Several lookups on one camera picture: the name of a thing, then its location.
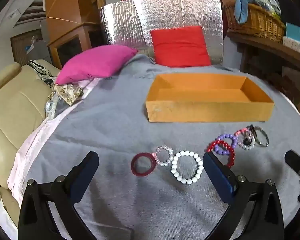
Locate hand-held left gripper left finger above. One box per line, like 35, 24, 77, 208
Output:
18, 151, 100, 240

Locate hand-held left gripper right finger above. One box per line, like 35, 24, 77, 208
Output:
202, 151, 285, 240

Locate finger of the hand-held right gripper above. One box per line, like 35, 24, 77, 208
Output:
284, 150, 300, 180

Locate red bead bracelet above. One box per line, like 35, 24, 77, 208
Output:
206, 140, 235, 168

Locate thin metal bangle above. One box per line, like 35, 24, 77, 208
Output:
252, 126, 269, 147

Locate pink and white bead bracelet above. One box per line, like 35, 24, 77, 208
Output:
234, 127, 255, 150

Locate black hair tie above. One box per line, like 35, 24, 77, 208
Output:
243, 124, 257, 143

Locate clear pink bead bracelet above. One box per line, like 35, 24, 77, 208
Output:
152, 145, 174, 167

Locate orange cardboard box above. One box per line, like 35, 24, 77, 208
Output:
145, 73, 275, 123

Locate dark red bangle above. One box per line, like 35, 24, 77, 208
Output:
130, 152, 156, 177

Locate pale pink sheet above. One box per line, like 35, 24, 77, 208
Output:
7, 77, 105, 198

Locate clear plastic wrap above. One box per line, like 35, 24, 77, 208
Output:
45, 96, 65, 119

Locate black and gold patterned cloth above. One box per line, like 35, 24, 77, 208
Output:
27, 59, 85, 107

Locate beige sofa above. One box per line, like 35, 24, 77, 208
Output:
0, 59, 63, 228

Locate magenta pillow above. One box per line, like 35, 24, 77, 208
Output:
54, 44, 138, 85

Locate dark wooden shelf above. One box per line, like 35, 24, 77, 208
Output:
226, 30, 300, 118

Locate light blue box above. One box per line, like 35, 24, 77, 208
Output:
282, 22, 300, 54

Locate red pillow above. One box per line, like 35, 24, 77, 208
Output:
150, 26, 212, 67

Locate wicker basket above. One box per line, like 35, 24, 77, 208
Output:
224, 2, 286, 43

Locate brown woven door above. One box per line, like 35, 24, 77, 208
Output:
10, 29, 49, 65

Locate silver foil insulation sheet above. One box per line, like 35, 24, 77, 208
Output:
99, 0, 223, 67

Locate blue cloth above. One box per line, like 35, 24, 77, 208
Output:
234, 0, 255, 24

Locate orange wooden cabinet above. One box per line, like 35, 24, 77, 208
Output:
44, 0, 102, 69

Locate purple bead bracelet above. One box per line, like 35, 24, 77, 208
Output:
214, 133, 238, 155

